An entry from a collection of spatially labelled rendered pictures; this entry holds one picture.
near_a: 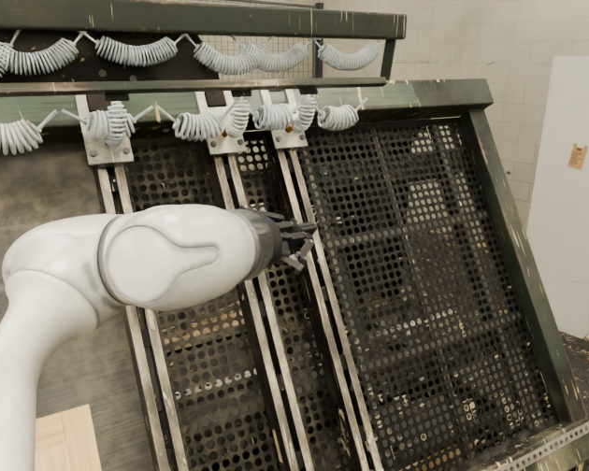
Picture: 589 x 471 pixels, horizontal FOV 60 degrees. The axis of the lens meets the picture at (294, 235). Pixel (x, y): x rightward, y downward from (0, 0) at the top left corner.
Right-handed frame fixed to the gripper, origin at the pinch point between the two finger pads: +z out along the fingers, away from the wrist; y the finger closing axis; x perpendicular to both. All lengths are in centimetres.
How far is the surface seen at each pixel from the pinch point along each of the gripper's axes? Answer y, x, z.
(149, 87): -50, -2, 14
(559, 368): 70, -11, 108
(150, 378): -12, -52, 12
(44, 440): -18, -70, -2
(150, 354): -16, -51, 16
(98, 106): -62, -14, 18
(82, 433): -14, -67, 3
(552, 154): 29, 67, 351
